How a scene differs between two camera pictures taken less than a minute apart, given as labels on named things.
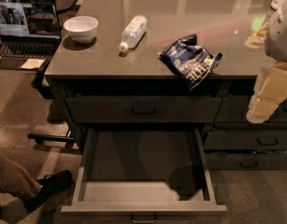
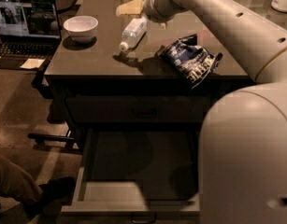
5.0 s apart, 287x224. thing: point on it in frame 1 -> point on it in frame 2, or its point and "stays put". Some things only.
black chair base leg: x=40 y=137 stays put
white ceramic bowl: x=82 y=29 stays put
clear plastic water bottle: x=133 y=32 stays put
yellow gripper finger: x=257 y=39 -> x=135 y=7
